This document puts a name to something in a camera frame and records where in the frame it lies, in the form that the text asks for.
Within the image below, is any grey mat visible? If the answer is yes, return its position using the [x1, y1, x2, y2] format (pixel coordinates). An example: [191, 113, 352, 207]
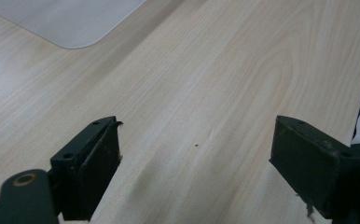
[0, 0, 147, 50]

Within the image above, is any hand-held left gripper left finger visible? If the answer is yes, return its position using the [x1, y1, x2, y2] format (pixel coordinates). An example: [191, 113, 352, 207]
[49, 116, 124, 222]

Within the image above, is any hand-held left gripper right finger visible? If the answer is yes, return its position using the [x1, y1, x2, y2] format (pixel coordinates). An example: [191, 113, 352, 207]
[269, 115, 360, 220]

